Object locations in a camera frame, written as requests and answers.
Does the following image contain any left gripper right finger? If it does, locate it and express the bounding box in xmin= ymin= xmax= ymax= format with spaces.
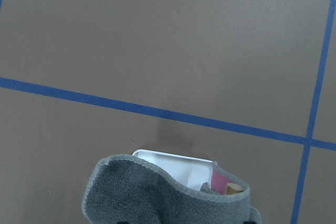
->
xmin=244 ymin=220 xmax=257 ymax=224

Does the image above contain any grey cloth towel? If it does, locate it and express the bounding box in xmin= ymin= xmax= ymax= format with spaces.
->
xmin=82 ymin=154 xmax=262 ymax=223

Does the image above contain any white towel rack stand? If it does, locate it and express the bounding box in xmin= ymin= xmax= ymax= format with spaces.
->
xmin=132 ymin=148 xmax=244 ymax=196

